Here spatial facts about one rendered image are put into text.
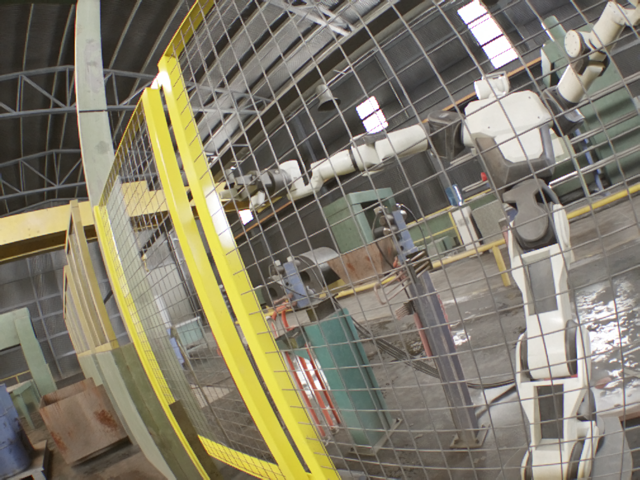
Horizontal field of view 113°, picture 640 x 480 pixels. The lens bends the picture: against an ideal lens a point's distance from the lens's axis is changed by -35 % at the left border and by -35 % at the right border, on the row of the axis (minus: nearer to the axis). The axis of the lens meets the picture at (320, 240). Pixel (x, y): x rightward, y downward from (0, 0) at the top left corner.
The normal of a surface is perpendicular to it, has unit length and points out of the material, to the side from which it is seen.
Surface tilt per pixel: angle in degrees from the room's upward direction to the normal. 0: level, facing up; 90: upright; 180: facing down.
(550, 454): 81
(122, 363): 90
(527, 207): 66
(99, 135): 90
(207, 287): 90
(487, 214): 94
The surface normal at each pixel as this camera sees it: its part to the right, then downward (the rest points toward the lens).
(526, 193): -0.83, -0.14
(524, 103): -0.45, -0.26
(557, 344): -0.82, -0.34
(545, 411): -0.78, 0.11
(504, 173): -0.83, 0.29
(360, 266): -0.47, 0.31
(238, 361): 0.68, -0.32
